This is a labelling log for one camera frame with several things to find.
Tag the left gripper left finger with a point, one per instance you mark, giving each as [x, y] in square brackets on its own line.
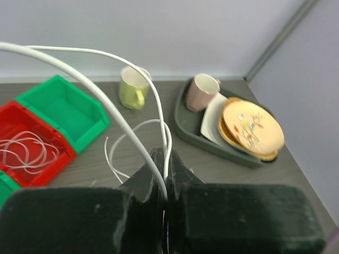
[126, 219]

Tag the red bin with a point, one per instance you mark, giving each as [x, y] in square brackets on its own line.
[32, 151]

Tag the green bin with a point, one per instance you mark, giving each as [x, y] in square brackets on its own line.
[77, 116]
[7, 187]

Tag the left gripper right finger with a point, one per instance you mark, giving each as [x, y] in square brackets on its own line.
[238, 218]

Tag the dark grey tray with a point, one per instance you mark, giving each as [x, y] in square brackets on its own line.
[187, 126]

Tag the far green bin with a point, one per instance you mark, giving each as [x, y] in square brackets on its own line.
[77, 116]

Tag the yellow-green mug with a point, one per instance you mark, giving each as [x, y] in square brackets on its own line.
[133, 89]

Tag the near green bin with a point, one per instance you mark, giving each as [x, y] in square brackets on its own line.
[7, 187]

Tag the lower wooden plate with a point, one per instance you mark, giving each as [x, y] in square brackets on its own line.
[227, 136]

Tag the right aluminium frame post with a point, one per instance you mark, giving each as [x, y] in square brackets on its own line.
[292, 23]

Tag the white napkin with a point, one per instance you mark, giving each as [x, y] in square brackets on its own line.
[209, 125]

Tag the bird pattern plate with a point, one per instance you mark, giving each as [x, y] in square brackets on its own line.
[253, 127]

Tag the pink mug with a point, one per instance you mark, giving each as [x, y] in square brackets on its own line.
[202, 90]

